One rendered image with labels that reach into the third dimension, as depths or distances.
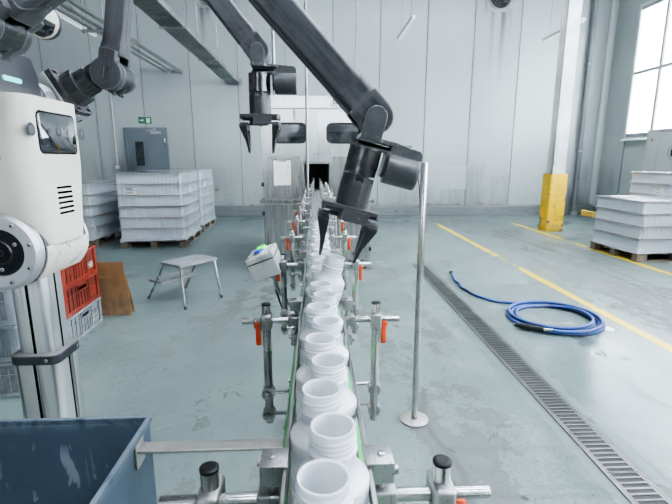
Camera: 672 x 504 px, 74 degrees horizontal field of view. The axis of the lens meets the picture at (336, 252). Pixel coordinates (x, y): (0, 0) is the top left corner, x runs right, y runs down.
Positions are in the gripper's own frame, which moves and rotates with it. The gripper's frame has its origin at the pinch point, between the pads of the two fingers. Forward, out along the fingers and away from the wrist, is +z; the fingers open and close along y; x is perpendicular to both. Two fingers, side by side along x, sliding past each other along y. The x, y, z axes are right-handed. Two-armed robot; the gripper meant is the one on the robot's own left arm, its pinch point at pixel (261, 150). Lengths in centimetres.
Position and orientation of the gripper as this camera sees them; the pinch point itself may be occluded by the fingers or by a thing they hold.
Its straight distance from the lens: 125.1
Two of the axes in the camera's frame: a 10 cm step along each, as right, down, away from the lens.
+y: -10.0, 0.0, -0.4
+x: 0.4, 2.0, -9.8
